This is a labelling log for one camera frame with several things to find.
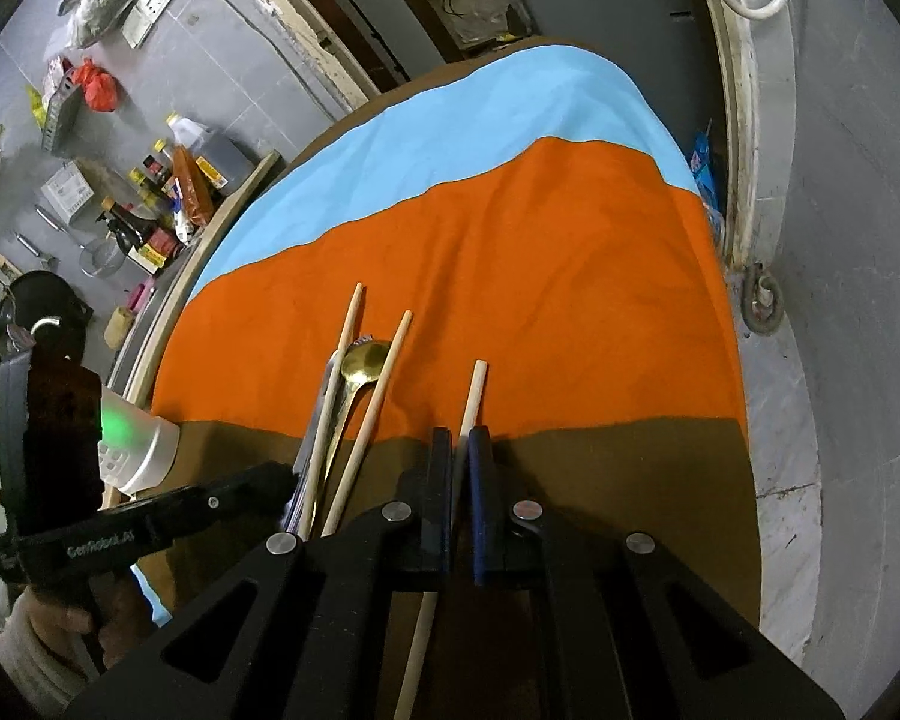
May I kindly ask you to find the grey metal utensil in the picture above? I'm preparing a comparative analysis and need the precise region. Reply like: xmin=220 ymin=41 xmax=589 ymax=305
xmin=285 ymin=349 xmax=346 ymax=533

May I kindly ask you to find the white wall switch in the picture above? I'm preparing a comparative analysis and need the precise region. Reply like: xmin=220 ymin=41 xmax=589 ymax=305
xmin=119 ymin=10 xmax=155 ymax=47

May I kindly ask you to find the hanging metal spatula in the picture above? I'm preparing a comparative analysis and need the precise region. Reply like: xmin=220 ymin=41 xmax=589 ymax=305
xmin=13 ymin=231 xmax=59 ymax=272

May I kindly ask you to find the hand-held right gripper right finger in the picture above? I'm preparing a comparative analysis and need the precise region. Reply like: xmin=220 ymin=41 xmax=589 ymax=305
xmin=465 ymin=425 xmax=848 ymax=720

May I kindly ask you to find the clear plastic bag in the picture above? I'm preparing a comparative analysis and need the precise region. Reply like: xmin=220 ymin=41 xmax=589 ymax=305
xmin=58 ymin=0 xmax=140 ymax=50

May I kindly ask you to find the black wok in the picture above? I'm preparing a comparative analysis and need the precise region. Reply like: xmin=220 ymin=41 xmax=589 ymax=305
xmin=0 ymin=269 xmax=95 ymax=362

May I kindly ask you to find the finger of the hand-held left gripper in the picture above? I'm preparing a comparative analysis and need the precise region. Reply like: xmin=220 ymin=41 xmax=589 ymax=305
xmin=184 ymin=460 xmax=305 ymax=537

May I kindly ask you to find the person's left forearm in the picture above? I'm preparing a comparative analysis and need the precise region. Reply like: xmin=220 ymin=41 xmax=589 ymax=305
xmin=0 ymin=600 xmax=83 ymax=713

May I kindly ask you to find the row of sauce bottles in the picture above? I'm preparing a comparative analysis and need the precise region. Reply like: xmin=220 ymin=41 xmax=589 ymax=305
xmin=109 ymin=150 xmax=283 ymax=407

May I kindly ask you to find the large oil jug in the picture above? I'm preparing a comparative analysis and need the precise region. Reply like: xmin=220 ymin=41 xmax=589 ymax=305
xmin=164 ymin=112 xmax=253 ymax=189

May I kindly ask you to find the person's left hand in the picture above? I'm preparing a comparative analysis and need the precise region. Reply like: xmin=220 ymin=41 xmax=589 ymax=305
xmin=45 ymin=566 xmax=164 ymax=685

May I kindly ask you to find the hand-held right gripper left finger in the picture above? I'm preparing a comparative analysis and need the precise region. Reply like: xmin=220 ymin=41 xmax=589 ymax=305
xmin=64 ymin=426 xmax=455 ymax=720

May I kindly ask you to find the orange spice packet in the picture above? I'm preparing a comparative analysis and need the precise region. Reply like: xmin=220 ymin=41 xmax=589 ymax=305
xmin=168 ymin=145 xmax=219 ymax=227

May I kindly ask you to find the striped blue orange brown blanket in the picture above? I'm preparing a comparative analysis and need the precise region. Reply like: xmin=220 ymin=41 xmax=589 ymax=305
xmin=131 ymin=37 xmax=764 ymax=720

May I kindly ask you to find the white power cable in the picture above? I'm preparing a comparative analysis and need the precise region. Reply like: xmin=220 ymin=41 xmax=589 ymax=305
xmin=193 ymin=0 xmax=340 ymax=122

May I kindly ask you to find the grey wall rack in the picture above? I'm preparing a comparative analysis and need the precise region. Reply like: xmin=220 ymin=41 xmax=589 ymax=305
xmin=40 ymin=75 xmax=84 ymax=152

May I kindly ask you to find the rusty metal ring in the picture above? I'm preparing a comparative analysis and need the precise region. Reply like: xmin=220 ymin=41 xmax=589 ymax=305
xmin=742 ymin=262 xmax=785 ymax=335

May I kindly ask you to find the dark pump bottle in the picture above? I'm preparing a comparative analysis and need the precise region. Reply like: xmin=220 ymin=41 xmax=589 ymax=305
xmin=99 ymin=197 xmax=158 ymax=256

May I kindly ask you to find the small metal spoon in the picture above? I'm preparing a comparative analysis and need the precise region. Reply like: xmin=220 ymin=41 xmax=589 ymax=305
xmin=319 ymin=340 xmax=392 ymax=481

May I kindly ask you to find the blue plastic bag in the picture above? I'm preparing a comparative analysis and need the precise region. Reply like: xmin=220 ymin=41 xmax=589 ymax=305
xmin=689 ymin=130 xmax=722 ymax=235

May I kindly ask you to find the wooden chopstick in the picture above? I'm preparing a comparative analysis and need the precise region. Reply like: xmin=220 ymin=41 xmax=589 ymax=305
xmin=296 ymin=283 xmax=364 ymax=537
xmin=392 ymin=360 xmax=488 ymax=720
xmin=321 ymin=310 xmax=414 ymax=537

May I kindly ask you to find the hanging metal strainer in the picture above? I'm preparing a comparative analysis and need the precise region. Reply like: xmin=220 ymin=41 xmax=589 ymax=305
xmin=34 ymin=204 xmax=126 ymax=280

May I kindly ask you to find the red plastic bag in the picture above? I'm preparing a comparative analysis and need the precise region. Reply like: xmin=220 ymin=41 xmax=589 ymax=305
xmin=70 ymin=58 xmax=118 ymax=114

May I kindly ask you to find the yellow sponge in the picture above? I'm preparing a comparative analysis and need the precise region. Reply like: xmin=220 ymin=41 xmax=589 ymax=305
xmin=104 ymin=307 xmax=135 ymax=350

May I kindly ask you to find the white plastic utensil holder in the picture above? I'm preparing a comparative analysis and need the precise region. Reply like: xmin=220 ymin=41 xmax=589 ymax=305
xmin=99 ymin=399 xmax=182 ymax=497

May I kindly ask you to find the white wall box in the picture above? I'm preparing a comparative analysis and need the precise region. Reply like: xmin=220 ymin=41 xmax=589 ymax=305
xmin=40 ymin=162 xmax=95 ymax=223

